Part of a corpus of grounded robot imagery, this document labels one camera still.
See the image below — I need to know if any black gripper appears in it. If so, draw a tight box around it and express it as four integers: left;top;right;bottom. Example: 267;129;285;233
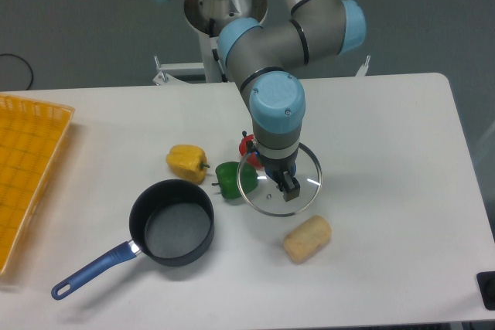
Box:
256;143;300;202

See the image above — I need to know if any glass pot lid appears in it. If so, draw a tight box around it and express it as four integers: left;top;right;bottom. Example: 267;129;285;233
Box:
237;144;323;217

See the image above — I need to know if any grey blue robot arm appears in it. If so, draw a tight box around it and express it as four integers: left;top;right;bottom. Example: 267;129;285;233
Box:
184;0;367;201

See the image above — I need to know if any red bell pepper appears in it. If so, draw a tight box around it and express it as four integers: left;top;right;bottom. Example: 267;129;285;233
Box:
238;131;263;170

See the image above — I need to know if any green bell pepper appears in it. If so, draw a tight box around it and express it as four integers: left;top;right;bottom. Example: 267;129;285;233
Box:
215;162;258;199

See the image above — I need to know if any beige bread loaf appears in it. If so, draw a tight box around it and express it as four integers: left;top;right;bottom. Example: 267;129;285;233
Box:
283;215;332;264

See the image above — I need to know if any yellow bell pepper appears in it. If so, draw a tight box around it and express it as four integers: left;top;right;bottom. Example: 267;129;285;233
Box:
166;145;209;185

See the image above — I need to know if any black device at table edge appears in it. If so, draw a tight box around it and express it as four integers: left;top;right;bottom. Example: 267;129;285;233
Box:
476;271;495;311

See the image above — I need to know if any yellow plastic basket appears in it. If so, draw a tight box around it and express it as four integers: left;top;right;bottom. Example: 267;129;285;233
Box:
1;93;75;274

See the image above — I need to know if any dark saucepan blue handle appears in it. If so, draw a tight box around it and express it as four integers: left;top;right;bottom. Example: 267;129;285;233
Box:
51;179;215;300

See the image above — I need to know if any black cable on floor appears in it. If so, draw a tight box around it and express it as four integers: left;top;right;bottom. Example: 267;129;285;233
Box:
0;53;34;91

